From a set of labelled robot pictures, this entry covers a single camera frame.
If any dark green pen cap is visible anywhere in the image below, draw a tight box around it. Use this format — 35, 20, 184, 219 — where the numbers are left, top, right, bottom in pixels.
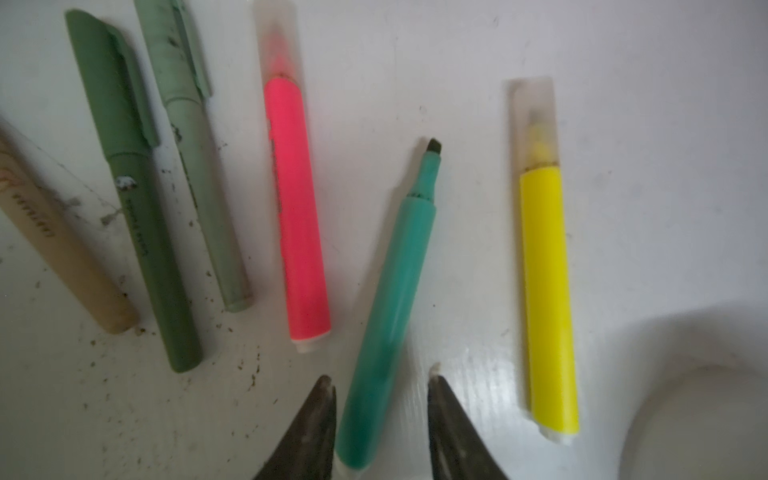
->
65, 9, 160, 159

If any pink highlighter pen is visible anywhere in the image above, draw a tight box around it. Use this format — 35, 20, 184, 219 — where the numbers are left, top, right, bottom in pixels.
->
263, 77, 331, 353

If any yellow highlighter pen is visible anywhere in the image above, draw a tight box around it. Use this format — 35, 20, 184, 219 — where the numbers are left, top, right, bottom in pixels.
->
519, 165, 580, 445

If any brown fineliner pen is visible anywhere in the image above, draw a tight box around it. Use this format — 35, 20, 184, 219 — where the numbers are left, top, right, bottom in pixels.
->
1, 141, 140, 334

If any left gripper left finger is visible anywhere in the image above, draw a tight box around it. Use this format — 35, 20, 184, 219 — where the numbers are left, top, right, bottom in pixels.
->
254, 375, 337, 480

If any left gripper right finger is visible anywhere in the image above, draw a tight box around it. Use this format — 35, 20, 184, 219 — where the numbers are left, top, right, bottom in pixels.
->
427, 375, 508, 480

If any clear pen cap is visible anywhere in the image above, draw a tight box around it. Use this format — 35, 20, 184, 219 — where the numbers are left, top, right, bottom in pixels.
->
253, 0, 301, 83
511, 77, 560, 172

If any clear tape roll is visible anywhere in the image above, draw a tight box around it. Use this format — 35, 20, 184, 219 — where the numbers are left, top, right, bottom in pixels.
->
618, 366, 767, 479

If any teal highlighter pen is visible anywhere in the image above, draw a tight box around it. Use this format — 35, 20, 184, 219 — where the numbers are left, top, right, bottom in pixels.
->
334, 138, 442, 479

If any light green pen cap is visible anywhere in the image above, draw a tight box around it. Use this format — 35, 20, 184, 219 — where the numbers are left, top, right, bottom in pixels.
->
134, 0, 212, 106

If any olive green fineliner pen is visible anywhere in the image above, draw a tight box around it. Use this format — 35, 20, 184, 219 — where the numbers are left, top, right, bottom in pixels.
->
107, 154, 203, 373

